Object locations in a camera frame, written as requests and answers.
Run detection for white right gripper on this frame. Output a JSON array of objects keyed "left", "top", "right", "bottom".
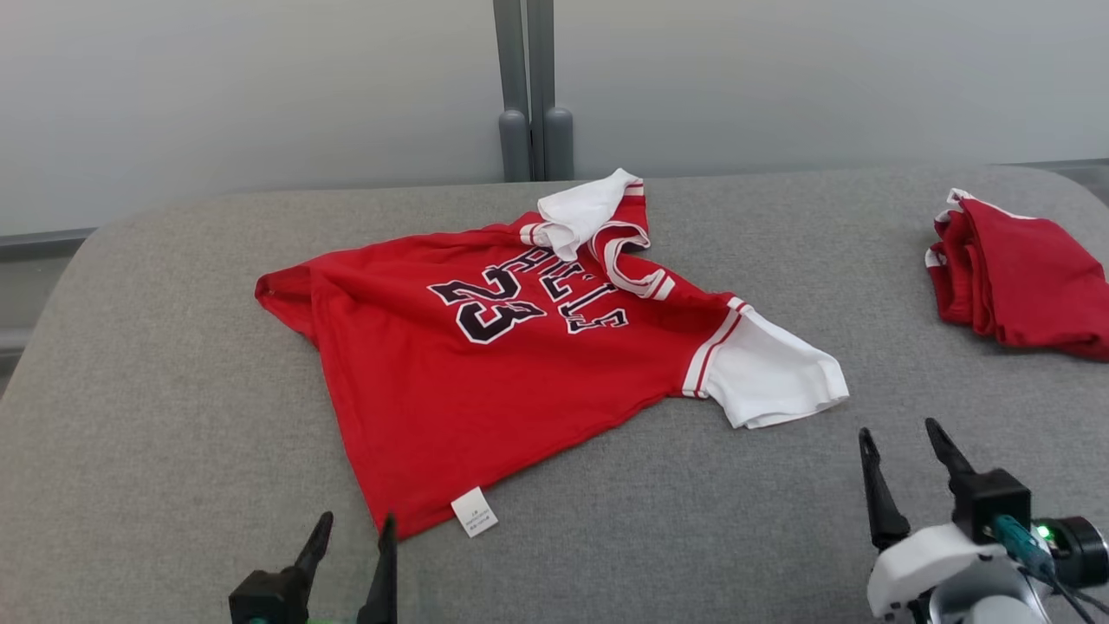
[{"left": 858, "top": 418, "right": 1006, "bottom": 621}]

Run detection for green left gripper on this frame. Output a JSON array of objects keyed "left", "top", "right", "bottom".
[{"left": 293, "top": 511, "right": 399, "bottom": 624}]

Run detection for red jersey with white sleeves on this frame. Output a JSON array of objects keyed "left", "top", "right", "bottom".
[{"left": 254, "top": 167, "right": 850, "bottom": 540}]

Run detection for red shorts with white trim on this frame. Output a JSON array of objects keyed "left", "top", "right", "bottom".
[{"left": 924, "top": 188, "right": 1109, "bottom": 363}]

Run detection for grey fabric sofa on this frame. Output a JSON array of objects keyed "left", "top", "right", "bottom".
[{"left": 0, "top": 165, "right": 1109, "bottom": 624}]

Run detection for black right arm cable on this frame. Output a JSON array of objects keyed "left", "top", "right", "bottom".
[{"left": 992, "top": 513, "right": 1109, "bottom": 624}]

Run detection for grey wall skirting rail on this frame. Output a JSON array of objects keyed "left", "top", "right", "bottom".
[
  {"left": 0, "top": 227, "right": 96, "bottom": 263},
  {"left": 1005, "top": 158, "right": 1109, "bottom": 172}
]

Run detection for grey partition post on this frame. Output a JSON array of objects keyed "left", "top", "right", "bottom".
[
  {"left": 492, "top": 0, "right": 534, "bottom": 183},
  {"left": 526, "top": 0, "right": 575, "bottom": 181}
]

